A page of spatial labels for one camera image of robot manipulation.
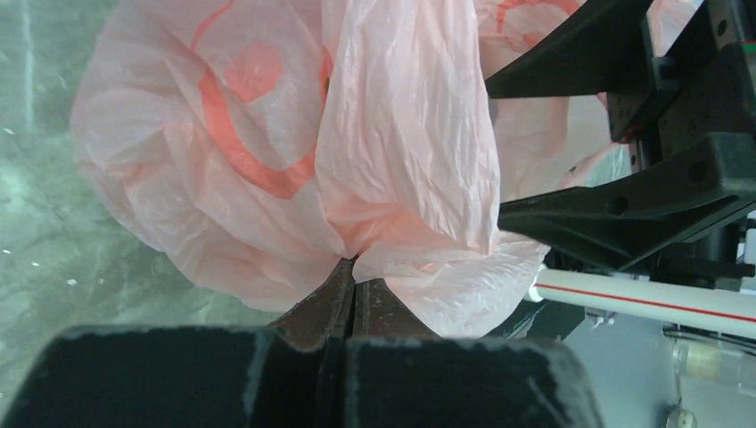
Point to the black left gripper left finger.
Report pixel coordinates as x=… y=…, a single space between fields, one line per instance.
x=284 y=374

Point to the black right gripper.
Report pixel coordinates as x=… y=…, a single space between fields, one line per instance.
x=682 y=93

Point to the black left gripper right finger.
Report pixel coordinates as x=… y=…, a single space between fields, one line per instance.
x=396 y=373

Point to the pink plastic bag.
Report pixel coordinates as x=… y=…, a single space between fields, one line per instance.
x=259 y=143

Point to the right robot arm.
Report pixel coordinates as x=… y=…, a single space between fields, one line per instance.
x=662 y=261

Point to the white PVC pipe frame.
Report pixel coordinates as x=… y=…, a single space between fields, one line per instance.
x=713 y=310

